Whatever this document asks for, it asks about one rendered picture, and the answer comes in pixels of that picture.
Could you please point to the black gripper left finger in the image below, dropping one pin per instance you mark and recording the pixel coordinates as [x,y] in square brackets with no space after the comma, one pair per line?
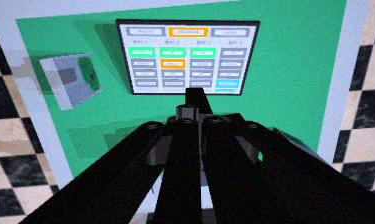
[111,190]

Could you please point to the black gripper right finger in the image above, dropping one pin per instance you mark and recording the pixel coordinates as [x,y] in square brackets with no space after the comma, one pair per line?
[308,190]

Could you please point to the green flat mat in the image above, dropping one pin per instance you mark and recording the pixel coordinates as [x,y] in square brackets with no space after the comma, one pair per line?
[286,87]

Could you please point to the status display screen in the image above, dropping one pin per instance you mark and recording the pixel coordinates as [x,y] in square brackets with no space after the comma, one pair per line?
[162,57]

